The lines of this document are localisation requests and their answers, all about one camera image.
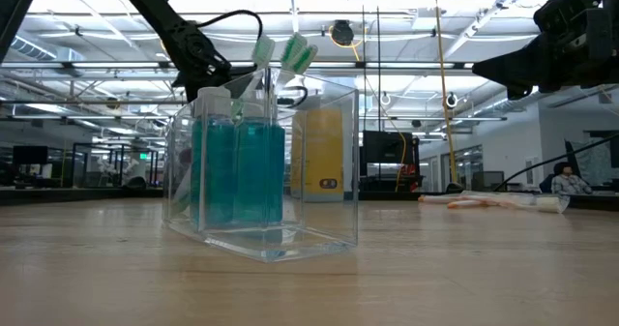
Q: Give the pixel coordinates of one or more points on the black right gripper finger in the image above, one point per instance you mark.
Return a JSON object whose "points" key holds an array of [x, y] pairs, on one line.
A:
{"points": [[522, 93], [512, 69]]}

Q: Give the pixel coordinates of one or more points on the teal bottle white cap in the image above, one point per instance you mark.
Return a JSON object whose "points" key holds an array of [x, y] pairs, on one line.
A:
{"points": [[261, 171], [213, 171]]}

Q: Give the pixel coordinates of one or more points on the orange white toothbrush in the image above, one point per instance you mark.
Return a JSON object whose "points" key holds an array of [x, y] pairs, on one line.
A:
{"points": [[551, 204], [464, 204], [435, 199]]}

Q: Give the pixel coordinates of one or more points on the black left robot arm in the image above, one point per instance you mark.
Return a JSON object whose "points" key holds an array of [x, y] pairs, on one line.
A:
{"points": [[186, 45]]}

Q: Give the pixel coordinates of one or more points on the black monitor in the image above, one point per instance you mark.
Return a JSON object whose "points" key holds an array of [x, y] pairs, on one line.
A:
{"points": [[486, 181], [29, 157]]}

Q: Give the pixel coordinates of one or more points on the grey board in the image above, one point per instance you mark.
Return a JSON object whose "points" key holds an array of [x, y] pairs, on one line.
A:
{"points": [[595, 161]]}

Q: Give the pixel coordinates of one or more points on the person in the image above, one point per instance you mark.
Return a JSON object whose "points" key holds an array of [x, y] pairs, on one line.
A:
{"points": [[568, 183]]}

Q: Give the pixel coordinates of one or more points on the yellow disinfecting wipes canister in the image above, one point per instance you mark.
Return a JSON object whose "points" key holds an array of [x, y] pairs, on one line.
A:
{"points": [[329, 157]]}

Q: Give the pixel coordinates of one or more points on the clear acrylic organizer box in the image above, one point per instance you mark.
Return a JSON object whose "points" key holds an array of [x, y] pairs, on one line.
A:
{"points": [[309, 239]]}

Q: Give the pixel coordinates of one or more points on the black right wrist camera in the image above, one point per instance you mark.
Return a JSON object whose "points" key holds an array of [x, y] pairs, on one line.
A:
{"points": [[561, 16]]}

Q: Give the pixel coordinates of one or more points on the black frame workstation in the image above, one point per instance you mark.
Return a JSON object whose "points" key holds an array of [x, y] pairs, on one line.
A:
{"points": [[116, 168]]}

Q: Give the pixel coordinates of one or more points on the black aluminium table frame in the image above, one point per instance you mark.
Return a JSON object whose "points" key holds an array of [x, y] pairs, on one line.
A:
{"points": [[48, 195]]}

